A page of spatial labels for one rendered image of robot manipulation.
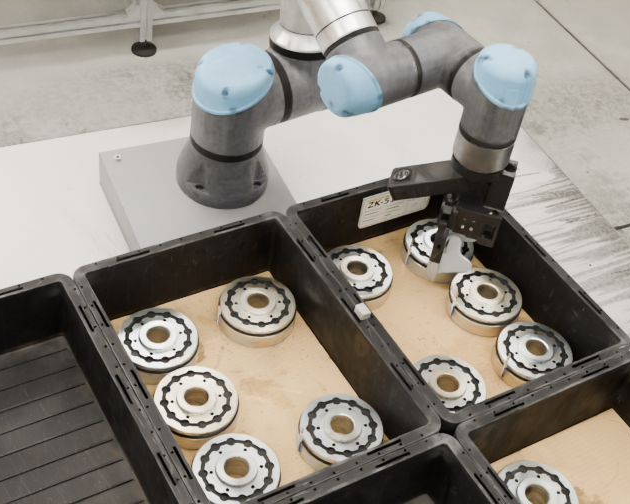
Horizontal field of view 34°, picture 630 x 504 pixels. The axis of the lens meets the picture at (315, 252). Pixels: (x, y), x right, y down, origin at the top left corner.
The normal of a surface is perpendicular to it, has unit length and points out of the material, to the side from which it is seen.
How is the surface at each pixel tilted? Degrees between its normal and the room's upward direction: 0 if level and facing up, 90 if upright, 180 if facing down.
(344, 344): 90
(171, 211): 3
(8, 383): 0
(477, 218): 90
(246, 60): 9
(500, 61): 1
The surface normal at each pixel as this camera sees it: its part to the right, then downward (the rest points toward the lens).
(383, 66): 0.44, -0.21
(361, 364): -0.86, 0.27
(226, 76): 0.04, -0.62
